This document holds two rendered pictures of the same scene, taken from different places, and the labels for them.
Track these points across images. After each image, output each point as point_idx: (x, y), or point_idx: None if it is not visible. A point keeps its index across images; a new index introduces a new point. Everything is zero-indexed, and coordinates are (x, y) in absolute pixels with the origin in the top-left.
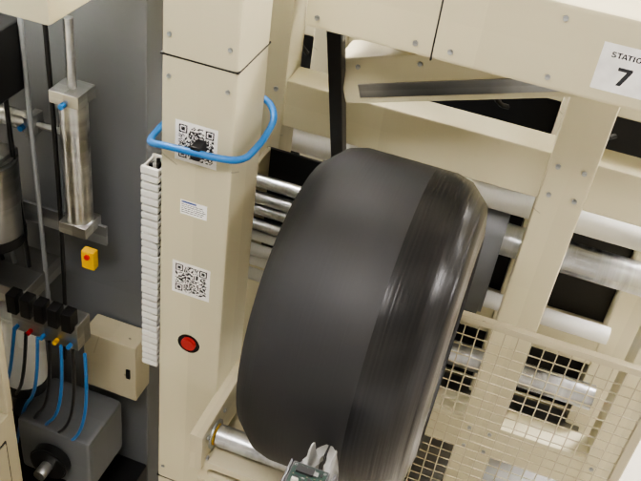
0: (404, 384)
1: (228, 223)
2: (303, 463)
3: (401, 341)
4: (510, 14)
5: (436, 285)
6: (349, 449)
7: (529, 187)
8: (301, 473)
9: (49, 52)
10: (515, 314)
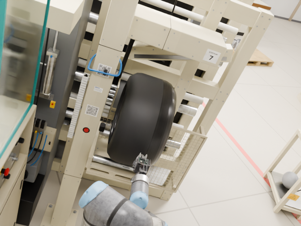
0: (164, 135)
1: (108, 93)
2: (137, 158)
3: (163, 124)
4: (185, 40)
5: (171, 110)
6: (147, 154)
7: (173, 84)
8: (142, 159)
9: (48, 39)
10: None
